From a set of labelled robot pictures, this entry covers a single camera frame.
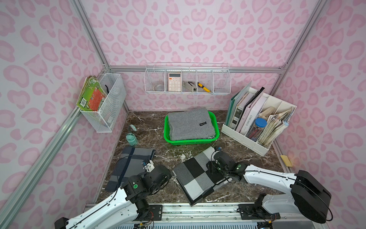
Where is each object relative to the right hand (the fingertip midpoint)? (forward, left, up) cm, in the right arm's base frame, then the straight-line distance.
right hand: (209, 164), depth 86 cm
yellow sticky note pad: (+8, -53, -10) cm, 55 cm away
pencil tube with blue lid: (+19, -30, +11) cm, 37 cm away
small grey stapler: (+46, +12, +23) cm, 53 cm away
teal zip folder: (+29, -15, +25) cm, 41 cm away
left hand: (-8, +23, +7) cm, 25 cm away
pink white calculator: (+46, +22, +26) cm, 57 cm away
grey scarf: (+27, +11, +4) cm, 30 cm away
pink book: (+23, -21, +23) cm, 39 cm away
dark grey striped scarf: (0, +49, -1) cm, 49 cm away
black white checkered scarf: (-7, +9, -3) cm, 12 cm away
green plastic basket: (+26, -6, +5) cm, 27 cm away
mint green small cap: (+15, +45, +17) cm, 50 cm away
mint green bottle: (+16, +51, +3) cm, 53 cm away
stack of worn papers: (+18, -37, +16) cm, 44 cm away
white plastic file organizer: (+36, -39, +15) cm, 55 cm away
